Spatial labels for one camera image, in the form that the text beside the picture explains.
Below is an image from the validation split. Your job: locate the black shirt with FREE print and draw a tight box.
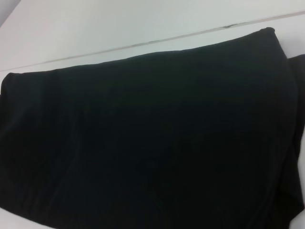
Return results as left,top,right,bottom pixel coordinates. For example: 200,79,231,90
0,27,305,229

